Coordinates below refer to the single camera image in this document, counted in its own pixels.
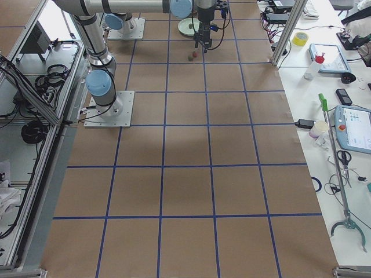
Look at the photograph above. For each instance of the light green plate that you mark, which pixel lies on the light green plate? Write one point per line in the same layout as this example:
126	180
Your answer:
185	30

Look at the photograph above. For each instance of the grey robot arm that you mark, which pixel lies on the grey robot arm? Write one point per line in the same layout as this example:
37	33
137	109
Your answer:
100	81
84	14

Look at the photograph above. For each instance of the long reacher grabber tool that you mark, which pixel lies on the long reacher grabber tool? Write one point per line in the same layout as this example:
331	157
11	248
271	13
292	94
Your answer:
347	222

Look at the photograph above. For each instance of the teach pendant near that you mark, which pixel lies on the teach pendant near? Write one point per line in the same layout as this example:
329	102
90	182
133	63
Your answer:
352	126

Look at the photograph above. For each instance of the black phone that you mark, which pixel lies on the black phone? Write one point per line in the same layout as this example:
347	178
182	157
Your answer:
343	97

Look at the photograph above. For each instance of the black scissors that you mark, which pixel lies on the black scissors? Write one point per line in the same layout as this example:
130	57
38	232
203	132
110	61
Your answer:
345	157

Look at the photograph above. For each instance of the white squeeze bottle red cap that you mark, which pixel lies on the white squeeze bottle red cap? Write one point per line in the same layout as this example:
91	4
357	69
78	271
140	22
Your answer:
314	68

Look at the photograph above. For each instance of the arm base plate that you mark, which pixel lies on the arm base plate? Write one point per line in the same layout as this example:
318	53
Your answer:
119	115
126	30

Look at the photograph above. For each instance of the yellow tape roll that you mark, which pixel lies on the yellow tape roll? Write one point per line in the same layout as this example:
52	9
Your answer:
300	38

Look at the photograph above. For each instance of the blue tape roll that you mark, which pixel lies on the blue tape roll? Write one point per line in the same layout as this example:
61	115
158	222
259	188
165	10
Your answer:
319	184

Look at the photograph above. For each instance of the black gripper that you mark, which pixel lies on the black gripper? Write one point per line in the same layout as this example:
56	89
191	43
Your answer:
202	24

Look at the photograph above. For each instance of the white paper cup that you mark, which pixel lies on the white paper cup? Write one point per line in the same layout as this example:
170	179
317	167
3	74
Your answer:
319	128

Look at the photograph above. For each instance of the aluminium frame post right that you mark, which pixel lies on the aluminium frame post right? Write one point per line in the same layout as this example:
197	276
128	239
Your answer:
295	14

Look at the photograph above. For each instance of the teach pendant far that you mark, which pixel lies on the teach pendant far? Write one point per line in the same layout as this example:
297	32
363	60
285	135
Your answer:
334	63

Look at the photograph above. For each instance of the teach pendant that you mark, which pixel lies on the teach pendant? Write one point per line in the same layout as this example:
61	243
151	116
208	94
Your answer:
334	63
352	126

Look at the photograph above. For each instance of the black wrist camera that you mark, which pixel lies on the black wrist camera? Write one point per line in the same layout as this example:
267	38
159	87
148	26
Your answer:
214	27

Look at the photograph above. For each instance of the grey control box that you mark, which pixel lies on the grey control box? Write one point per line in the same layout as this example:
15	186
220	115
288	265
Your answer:
37	42

